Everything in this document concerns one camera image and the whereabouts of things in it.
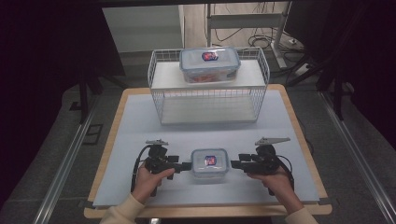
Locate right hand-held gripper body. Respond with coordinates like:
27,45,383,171
247,136,291,175

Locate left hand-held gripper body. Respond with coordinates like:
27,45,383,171
144,138,177,181

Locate small square clear plastic container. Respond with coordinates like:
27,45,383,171
190,147,231,180

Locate white wire rack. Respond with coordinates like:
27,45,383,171
147,46,271,126

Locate large rectangular clear plastic container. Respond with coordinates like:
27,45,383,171
178,46,242,84

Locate person's left hand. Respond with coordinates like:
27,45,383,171
132,165,176,204

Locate person's right hand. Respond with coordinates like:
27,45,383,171
247,167,304,216

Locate light blue table mat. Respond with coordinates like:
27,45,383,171
92,90,321,208

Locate wooden table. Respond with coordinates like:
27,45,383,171
83,83,332,218

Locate black stand leg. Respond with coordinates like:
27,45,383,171
78,71,105,124

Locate white panel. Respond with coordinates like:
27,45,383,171
102,5,185,53

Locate white metal stand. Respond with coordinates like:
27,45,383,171
205,2,292,70

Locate black curtain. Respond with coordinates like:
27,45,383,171
284,0,396,150
0,0,125,206

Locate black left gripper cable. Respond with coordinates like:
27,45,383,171
130,145,154,193

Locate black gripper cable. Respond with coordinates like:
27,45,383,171
268,154,295,197
130,145,154,193

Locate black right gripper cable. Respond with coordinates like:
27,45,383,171
268,154,295,197

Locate aluminium floor rail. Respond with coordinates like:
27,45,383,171
33,99,98,224
320,92,396,224

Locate black floor cables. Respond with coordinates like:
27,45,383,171
214,27,307,63

